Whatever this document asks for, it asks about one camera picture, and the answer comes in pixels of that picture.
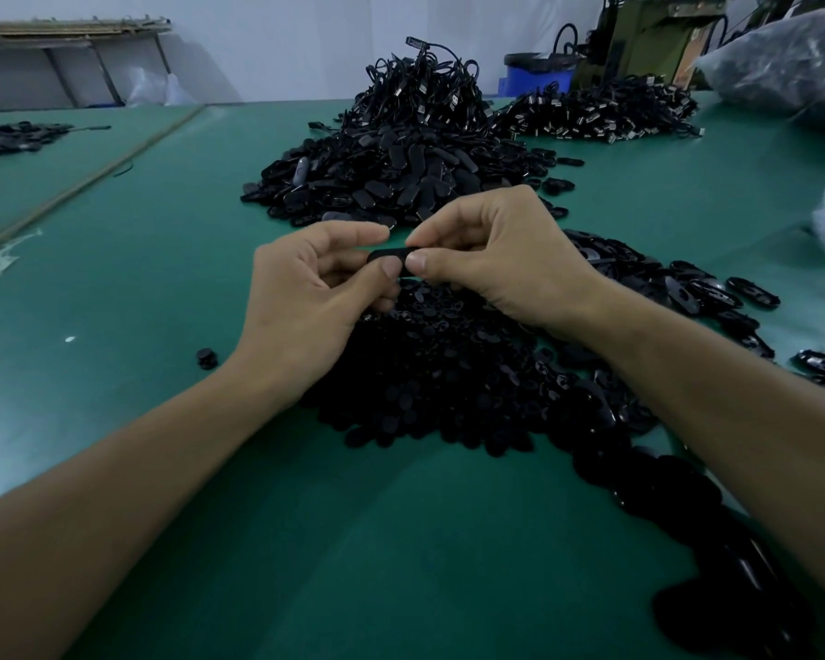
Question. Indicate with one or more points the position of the person's right hand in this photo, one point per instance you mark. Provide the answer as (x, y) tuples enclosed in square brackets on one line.
[(515, 261)]

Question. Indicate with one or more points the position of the person's left hand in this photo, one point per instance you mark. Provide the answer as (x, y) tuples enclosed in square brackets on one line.
[(295, 309)]

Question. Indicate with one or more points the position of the person's left thumb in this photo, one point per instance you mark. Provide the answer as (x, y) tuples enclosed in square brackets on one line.
[(371, 281)]

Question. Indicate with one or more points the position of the person's right thumb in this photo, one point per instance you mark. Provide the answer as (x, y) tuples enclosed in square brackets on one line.
[(440, 266)]

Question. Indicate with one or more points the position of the black oval plastic shell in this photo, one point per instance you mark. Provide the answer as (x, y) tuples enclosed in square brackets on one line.
[(390, 254)]

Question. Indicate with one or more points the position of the person's left forearm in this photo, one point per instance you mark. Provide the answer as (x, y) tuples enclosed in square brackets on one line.
[(130, 494)]

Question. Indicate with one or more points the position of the person's right forearm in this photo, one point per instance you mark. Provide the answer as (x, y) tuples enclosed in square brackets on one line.
[(729, 405)]

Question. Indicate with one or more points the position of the pile of black oval covers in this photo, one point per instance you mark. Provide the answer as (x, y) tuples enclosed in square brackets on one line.
[(399, 175)]

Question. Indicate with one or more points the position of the pile of matte black shells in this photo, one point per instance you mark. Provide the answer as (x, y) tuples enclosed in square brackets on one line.
[(467, 377)]

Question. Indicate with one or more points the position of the single small black part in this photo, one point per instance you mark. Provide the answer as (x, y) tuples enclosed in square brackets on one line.
[(207, 358)]

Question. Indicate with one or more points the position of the blue plastic bin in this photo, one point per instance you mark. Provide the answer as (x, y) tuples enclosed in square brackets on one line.
[(533, 76)]

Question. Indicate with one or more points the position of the pile of glossy black shells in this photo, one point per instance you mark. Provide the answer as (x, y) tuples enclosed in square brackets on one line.
[(687, 288)]

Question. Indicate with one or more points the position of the white plastic bag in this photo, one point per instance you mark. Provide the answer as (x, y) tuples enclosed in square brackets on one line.
[(158, 87)]

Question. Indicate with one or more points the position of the green metal machine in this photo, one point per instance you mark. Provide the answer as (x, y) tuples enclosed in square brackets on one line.
[(650, 41)]

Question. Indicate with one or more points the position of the row of dark glossy shells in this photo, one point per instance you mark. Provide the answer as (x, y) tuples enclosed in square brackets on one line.
[(694, 522)]

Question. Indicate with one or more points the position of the small pile of black parts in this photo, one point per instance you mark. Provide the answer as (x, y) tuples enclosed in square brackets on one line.
[(14, 137)]

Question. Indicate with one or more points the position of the clear bag of black parts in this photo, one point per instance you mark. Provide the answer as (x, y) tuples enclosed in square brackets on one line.
[(790, 61)]

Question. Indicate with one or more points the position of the metal frame workbench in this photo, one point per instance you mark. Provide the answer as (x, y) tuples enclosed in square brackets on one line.
[(69, 41)]

